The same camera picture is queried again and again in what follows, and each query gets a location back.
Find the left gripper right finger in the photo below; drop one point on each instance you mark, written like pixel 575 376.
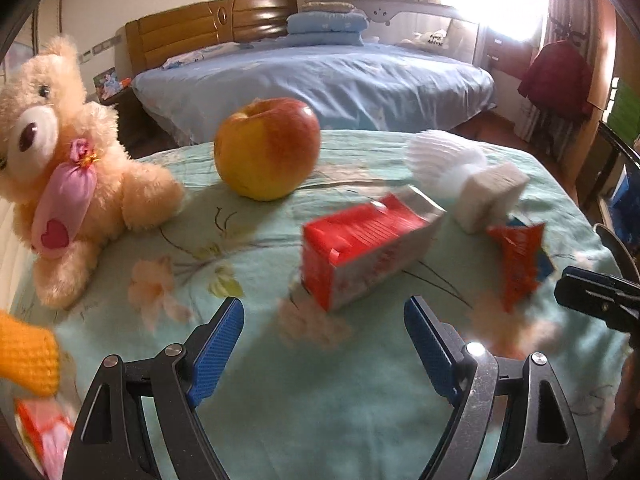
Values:
pixel 538 438

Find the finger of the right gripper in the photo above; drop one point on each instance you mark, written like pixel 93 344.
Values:
pixel 612 300

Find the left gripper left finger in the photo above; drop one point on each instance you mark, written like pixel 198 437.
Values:
pixel 111 438

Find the red white carton box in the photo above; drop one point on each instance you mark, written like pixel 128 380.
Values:
pixel 347 253

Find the black round trash bin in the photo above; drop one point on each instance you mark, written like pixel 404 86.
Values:
pixel 620 253

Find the person's right hand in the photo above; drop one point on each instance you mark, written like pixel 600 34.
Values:
pixel 624 428

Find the red orange snack wrapper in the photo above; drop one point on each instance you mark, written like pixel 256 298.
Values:
pixel 525 264

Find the orange knitted toy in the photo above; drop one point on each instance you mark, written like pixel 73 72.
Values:
pixel 29 356

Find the black tv cabinet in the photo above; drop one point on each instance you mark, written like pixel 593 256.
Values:
pixel 620 157

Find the white foam block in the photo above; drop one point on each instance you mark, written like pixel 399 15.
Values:
pixel 488 196

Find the green stacked boxes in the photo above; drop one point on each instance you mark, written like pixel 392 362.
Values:
pixel 622 113

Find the red jacket on rack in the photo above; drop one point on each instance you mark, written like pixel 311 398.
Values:
pixel 559 80

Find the beige teddy bear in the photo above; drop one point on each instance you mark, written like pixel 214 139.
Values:
pixel 73 185

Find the dark wooden nightstand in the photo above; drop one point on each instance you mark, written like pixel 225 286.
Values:
pixel 138 132

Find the red yellow apple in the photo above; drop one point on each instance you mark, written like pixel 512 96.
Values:
pixel 266 149

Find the blue sheeted bed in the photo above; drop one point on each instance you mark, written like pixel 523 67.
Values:
pixel 374 87

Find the wooden headboard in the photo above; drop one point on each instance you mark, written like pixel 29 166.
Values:
pixel 153 39

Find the folded blue blanket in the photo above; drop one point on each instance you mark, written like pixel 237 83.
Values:
pixel 326 23

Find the grey bed guard rail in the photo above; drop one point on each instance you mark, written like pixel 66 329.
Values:
pixel 427 27

